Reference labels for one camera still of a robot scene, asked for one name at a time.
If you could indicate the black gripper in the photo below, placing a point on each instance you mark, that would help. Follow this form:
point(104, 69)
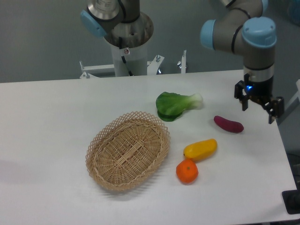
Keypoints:
point(261, 93)

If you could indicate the purple sweet potato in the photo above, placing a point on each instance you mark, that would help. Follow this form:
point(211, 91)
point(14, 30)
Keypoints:
point(228, 125)

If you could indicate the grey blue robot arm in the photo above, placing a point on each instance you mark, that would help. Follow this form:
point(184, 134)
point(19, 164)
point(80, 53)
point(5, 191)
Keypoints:
point(243, 31)

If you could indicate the white furniture leg right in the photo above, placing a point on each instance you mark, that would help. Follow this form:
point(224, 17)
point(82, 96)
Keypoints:
point(291, 105)

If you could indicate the yellow mango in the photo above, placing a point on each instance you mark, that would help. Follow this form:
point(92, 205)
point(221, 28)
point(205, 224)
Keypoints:
point(200, 150)

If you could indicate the green bok choy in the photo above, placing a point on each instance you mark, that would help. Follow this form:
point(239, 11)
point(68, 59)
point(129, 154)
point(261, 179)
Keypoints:
point(170, 106)

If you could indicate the orange tangerine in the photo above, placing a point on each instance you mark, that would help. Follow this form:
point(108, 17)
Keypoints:
point(187, 171)

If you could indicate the black device at table edge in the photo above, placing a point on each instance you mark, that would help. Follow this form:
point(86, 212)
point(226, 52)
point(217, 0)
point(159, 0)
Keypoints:
point(292, 201)

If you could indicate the woven wicker basket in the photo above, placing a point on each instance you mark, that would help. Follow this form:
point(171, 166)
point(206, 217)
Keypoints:
point(127, 151)

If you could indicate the white metal mounting frame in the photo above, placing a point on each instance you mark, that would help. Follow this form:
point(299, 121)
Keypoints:
point(124, 68)

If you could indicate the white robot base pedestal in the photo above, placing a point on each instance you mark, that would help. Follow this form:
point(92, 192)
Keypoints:
point(130, 39)

